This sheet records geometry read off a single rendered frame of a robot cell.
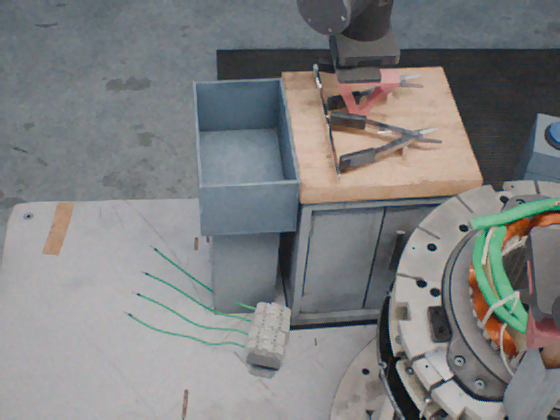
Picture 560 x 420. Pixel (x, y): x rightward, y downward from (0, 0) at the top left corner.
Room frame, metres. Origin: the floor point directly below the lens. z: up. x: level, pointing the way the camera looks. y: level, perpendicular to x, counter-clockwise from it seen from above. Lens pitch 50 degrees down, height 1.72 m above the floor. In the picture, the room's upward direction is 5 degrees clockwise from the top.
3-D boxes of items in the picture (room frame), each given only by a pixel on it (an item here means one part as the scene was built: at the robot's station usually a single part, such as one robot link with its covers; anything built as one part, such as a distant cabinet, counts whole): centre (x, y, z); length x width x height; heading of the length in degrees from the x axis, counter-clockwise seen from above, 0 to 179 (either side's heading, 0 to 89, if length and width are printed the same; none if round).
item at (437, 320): (0.41, -0.14, 1.10); 0.03 x 0.01 x 0.01; 8
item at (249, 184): (0.66, 0.06, 0.92); 0.17 x 0.11 x 0.28; 10
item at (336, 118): (0.67, -0.06, 1.09); 0.04 x 0.01 x 0.02; 86
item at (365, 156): (0.61, -0.07, 1.09); 0.04 x 0.01 x 0.02; 116
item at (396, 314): (0.45, -0.12, 1.05); 0.09 x 0.04 x 0.01; 8
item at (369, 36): (0.73, -0.06, 1.19); 0.10 x 0.07 x 0.07; 11
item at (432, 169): (0.69, -0.09, 1.05); 0.20 x 0.19 x 0.02; 100
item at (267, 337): (0.56, 0.01, 0.80); 0.10 x 0.05 x 0.04; 172
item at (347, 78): (0.70, -0.07, 1.12); 0.07 x 0.07 x 0.09; 11
